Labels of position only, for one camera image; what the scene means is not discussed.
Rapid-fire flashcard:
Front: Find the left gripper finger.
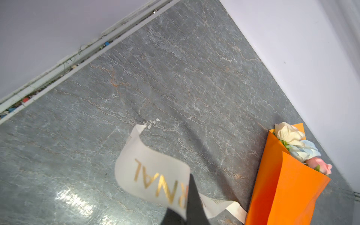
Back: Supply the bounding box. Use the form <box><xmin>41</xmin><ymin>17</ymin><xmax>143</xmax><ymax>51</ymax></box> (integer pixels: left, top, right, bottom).
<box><xmin>161</xmin><ymin>174</ymin><xmax>210</xmax><ymax>225</ymax></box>

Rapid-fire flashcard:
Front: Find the white ribbon strip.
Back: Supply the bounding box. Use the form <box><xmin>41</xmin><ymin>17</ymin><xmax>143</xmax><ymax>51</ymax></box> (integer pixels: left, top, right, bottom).
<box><xmin>114</xmin><ymin>124</ymin><xmax>247</xmax><ymax>223</ymax></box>

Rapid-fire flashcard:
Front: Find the orange wrapping paper sheet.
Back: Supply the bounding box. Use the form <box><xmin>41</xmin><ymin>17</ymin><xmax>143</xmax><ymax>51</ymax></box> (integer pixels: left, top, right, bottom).
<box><xmin>245</xmin><ymin>123</ymin><xmax>331</xmax><ymax>225</ymax></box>

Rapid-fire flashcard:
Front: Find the cream fake rose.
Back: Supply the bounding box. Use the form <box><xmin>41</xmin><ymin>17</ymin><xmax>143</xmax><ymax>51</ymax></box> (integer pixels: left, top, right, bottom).
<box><xmin>275</xmin><ymin>122</ymin><xmax>305</xmax><ymax>147</ymax></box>

